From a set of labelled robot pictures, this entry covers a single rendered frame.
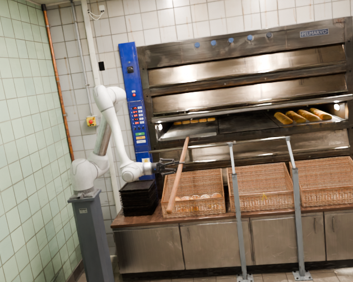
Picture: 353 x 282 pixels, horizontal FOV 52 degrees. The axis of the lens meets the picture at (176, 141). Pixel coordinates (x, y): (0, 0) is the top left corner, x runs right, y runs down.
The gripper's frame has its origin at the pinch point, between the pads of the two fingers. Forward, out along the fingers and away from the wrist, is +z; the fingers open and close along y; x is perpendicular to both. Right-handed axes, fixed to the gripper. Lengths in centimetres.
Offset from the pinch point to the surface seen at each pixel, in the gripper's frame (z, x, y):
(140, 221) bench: -47, -48, 60
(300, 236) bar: 86, -39, 80
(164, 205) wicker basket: -24, -50, 47
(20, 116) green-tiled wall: -123, -22, -46
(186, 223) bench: -6, -45, 64
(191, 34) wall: 13, -100, -96
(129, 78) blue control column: -50, -97, -64
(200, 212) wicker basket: 6, -50, 57
